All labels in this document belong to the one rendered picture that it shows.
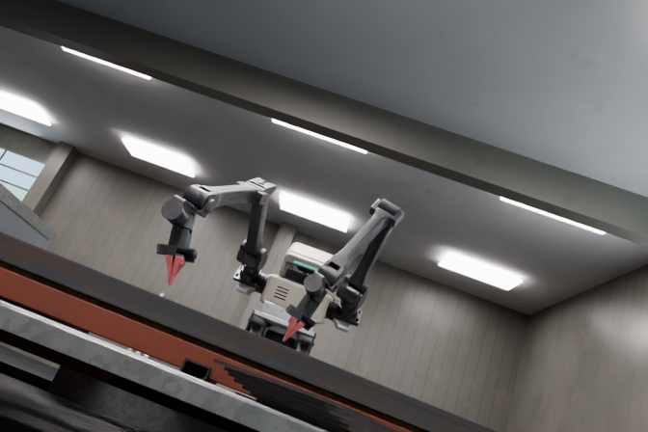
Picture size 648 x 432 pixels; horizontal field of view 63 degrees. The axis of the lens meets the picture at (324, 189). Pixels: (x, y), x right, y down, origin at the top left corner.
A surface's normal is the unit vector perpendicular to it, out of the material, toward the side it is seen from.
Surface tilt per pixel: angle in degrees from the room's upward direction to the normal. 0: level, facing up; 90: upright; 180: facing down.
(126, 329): 90
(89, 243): 90
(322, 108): 90
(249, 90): 90
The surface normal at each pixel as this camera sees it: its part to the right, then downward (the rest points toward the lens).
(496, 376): 0.04, -0.39
